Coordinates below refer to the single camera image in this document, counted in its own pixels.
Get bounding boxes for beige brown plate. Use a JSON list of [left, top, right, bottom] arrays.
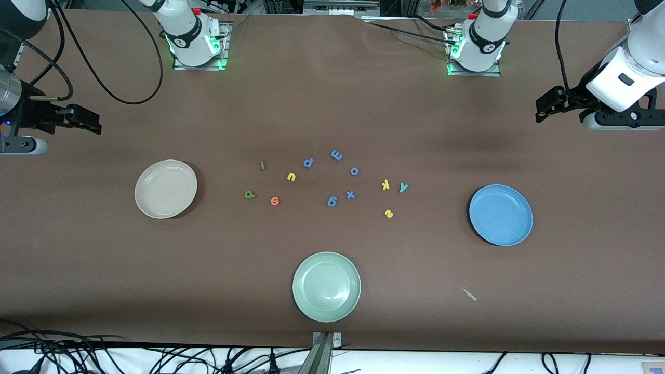
[[135, 159, 198, 219]]

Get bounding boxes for blue plate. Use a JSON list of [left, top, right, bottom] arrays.
[[469, 184, 534, 247]]

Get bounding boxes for orange artificial flowers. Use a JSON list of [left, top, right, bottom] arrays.
[[429, 0, 471, 14]]

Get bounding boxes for brown table cover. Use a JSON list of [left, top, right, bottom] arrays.
[[0, 9, 665, 355]]

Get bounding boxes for grey metal box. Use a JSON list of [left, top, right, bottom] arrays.
[[303, 0, 381, 16]]

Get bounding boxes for pale green plate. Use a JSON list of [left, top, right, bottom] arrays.
[[292, 251, 362, 323]]

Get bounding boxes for aluminium profile bar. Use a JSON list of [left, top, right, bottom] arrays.
[[299, 332, 333, 374]]

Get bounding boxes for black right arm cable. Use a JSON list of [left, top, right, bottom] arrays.
[[0, 0, 164, 105]]

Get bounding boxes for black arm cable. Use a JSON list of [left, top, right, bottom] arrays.
[[555, 0, 585, 104], [0, 0, 164, 105]]

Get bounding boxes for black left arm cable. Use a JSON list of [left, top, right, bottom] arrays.
[[555, 0, 585, 104]]

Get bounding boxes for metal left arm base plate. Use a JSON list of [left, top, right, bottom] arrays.
[[445, 26, 502, 77]]

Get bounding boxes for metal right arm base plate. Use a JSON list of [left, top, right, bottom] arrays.
[[172, 22, 232, 71]]

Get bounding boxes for black base power cable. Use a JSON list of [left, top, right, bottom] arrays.
[[364, 21, 458, 47]]

